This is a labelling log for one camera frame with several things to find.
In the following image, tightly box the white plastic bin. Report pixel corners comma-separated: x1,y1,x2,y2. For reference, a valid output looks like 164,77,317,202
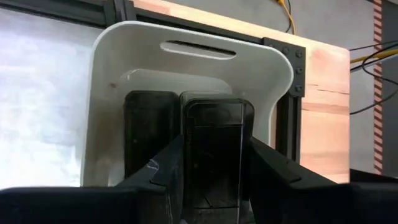
80,20,295,189

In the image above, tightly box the yellow cable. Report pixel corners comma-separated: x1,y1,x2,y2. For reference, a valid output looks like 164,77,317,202
276,0,398,65

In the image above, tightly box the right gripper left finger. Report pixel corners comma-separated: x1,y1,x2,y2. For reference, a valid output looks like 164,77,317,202
116,134,186,224

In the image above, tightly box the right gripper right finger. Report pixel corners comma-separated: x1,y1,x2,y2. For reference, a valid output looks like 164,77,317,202
248,136,338,224

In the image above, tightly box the green spice tin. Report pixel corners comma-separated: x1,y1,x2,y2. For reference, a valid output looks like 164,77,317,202
179,90,256,224
123,90,182,180

